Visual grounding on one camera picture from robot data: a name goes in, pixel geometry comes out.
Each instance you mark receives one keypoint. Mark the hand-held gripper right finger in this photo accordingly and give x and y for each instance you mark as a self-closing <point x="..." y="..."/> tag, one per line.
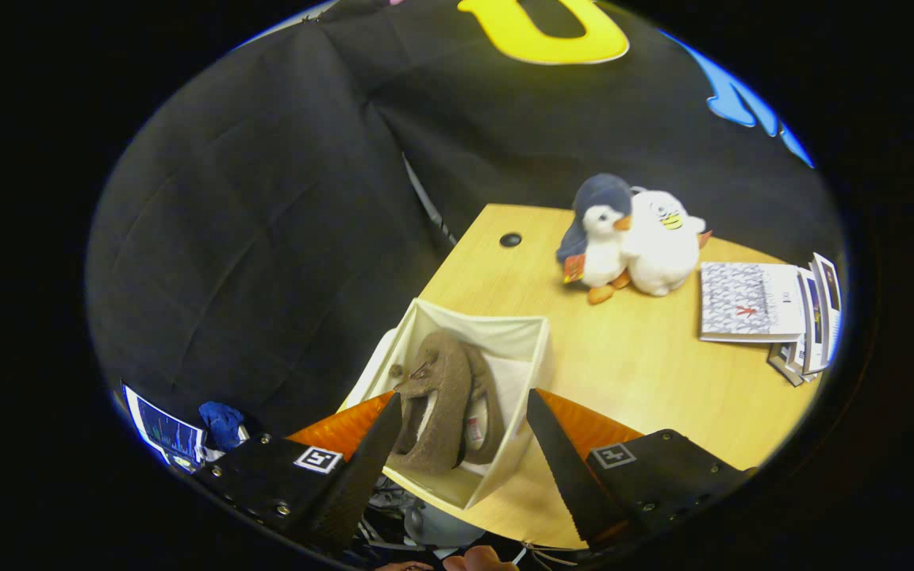
<point x="564" y="468"/>

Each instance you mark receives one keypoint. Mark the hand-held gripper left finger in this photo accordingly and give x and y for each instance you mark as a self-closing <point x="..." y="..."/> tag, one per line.
<point x="362" y="484"/>

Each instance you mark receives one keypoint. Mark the brown fuzzy shoe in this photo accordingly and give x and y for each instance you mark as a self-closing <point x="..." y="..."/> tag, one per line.
<point x="493" y="388"/>
<point x="441" y="381"/>

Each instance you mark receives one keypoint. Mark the beige fabric storage box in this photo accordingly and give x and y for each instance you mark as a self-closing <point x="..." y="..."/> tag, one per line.
<point x="505" y="341"/>

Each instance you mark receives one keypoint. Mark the blue cloth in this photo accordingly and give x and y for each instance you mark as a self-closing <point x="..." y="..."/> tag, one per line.
<point x="223" y="420"/>

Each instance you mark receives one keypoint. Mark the blue printed paper sheet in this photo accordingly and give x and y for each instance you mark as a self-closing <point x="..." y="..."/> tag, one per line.
<point x="163" y="432"/>

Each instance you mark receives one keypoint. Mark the grey penguin plush toy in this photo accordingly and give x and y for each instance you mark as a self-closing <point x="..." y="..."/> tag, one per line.
<point x="604" y="254"/>

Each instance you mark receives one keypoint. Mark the white duck plush toy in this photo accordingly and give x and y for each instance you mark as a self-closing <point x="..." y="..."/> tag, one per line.
<point x="663" y="262"/>

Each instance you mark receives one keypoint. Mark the grey patterned book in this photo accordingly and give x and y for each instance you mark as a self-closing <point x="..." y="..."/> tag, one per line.
<point x="743" y="301"/>

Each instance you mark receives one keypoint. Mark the white book with black print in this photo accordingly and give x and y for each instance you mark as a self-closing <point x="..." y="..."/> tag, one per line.
<point x="804" y="366"/>

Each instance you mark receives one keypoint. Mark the white book with blue picture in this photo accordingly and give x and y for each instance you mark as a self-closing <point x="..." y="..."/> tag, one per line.
<point x="812" y="321"/>

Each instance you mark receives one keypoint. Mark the white book with dark picture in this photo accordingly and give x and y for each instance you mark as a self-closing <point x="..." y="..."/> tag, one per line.
<point x="828" y="309"/>

